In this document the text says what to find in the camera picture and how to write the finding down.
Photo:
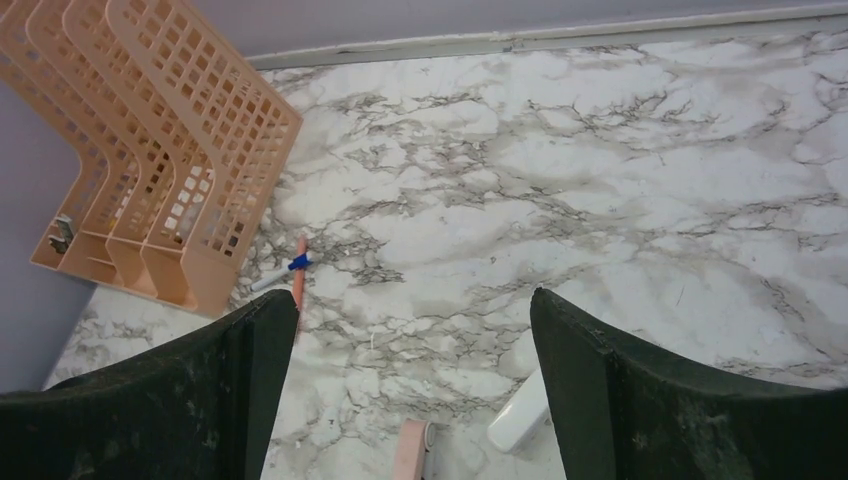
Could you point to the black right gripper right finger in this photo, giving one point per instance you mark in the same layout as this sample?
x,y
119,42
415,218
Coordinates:
x,y
624,408

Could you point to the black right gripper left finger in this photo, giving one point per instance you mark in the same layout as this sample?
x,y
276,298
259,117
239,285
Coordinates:
x,y
201,406

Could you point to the white stapler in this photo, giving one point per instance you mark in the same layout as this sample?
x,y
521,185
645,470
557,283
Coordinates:
x,y
520,416

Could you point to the orange plastic file organizer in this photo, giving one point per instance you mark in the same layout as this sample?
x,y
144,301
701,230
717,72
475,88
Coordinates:
x,y
180,143

